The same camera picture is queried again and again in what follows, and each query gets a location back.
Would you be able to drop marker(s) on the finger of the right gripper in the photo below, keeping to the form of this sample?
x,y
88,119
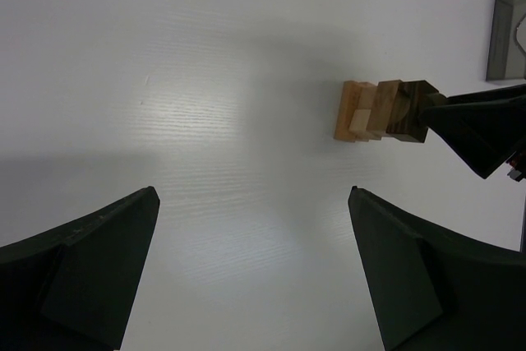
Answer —
x,y
485,129

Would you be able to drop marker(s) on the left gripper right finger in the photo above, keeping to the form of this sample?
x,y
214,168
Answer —
x,y
435,289

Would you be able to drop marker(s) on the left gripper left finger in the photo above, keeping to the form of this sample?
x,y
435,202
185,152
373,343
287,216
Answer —
x,y
73,287

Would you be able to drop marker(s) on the smoky transparent plastic bin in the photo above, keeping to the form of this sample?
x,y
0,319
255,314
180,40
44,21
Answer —
x,y
506,53

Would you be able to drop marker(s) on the dark arch wood block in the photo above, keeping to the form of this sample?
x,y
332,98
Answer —
x,y
410,129

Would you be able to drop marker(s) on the light wood rectangular block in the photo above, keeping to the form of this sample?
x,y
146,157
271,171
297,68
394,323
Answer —
x,y
382,107

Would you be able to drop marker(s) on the dark half-round wood block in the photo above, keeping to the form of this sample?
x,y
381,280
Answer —
x,y
400,108

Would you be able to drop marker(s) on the plain light wood plank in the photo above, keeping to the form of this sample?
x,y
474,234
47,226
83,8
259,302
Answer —
x,y
367,95

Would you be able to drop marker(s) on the printed light wood plank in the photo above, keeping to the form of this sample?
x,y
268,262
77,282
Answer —
x,y
348,103

